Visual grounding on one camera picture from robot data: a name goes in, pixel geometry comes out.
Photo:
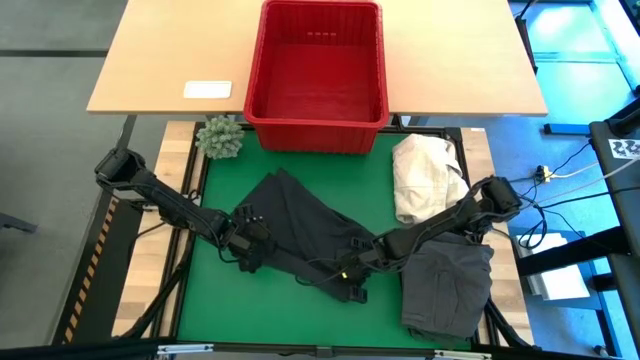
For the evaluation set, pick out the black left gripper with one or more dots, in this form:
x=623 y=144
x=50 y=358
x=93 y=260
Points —
x=247 y=237

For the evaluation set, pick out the black side table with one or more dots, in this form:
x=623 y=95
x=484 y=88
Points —
x=625 y=210

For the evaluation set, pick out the black table frame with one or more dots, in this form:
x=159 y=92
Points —
x=197 y=170

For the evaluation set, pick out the cream garment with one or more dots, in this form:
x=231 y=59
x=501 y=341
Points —
x=425 y=175

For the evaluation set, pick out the black desk foot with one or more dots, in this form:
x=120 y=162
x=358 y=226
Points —
x=565 y=129

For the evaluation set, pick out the light wooden desk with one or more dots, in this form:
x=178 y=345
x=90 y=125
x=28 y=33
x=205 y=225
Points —
x=150 y=50

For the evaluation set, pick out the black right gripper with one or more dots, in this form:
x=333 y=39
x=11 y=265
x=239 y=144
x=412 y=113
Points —
x=365 y=262

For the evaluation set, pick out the black hazard-striped plate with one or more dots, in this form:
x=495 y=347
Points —
x=95 y=280

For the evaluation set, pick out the dark grey garment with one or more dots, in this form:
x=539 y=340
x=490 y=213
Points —
x=445 y=285

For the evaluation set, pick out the wooden side board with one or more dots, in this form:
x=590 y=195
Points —
x=172 y=155
x=477 y=150

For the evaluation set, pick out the artificial green potted plant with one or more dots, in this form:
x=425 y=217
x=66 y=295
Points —
x=220 y=137

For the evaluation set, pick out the black shorts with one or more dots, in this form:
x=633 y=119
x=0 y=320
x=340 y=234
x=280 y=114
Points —
x=300 y=225

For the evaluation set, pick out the black-and-white marker sheet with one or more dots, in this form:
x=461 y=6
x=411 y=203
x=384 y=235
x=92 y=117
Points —
x=625 y=149

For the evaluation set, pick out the white rectangular pad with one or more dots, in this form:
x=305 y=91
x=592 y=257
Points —
x=207 y=89

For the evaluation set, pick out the silver frame bracket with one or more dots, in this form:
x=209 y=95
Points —
x=185 y=349
x=462 y=355

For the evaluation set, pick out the red plastic bin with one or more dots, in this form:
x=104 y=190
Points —
x=320 y=130

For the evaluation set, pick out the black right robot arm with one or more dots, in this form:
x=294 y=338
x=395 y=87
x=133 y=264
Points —
x=450 y=225

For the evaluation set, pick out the dark chair leg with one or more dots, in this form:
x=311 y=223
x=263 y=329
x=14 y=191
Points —
x=17 y=223

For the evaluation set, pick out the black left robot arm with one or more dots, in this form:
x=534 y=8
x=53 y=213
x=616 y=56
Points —
x=170 y=202

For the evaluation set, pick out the white box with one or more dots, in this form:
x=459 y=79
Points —
x=560 y=285

